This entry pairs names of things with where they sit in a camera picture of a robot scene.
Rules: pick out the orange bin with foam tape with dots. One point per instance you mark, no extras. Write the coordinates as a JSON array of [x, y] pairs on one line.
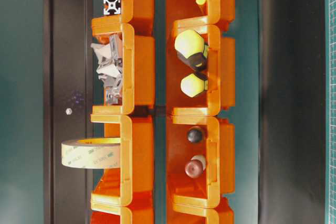
[[120, 187]]

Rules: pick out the silver corner bracket pile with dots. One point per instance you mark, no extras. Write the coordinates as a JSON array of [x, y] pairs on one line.
[[110, 68]]

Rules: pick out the small yellow black screwdriver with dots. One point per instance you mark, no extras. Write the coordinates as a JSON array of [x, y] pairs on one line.
[[194, 84]]

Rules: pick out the orange bin with brackets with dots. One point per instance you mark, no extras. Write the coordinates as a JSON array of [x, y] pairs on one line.
[[138, 68]]

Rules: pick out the red white tool handle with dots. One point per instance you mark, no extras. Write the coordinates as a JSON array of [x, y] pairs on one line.
[[195, 167]]

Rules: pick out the black table cover sheet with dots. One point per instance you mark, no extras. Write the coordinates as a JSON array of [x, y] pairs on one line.
[[292, 111]]

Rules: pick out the lower orange bin with screwdrivers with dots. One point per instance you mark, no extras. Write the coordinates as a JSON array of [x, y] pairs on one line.
[[220, 72]]

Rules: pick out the lower orange bin round handles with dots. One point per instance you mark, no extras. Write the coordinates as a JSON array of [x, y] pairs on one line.
[[218, 147]]

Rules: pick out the black round tool handle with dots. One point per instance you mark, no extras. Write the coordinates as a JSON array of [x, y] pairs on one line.
[[195, 134]]

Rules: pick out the foam tape roll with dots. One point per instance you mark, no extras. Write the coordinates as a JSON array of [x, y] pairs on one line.
[[91, 153]]

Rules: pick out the green cutting mat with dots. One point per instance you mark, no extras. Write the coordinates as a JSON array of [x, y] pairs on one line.
[[330, 111]]

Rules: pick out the lower black aluminium extrusion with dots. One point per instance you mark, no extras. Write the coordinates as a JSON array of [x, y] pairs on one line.
[[112, 7]]

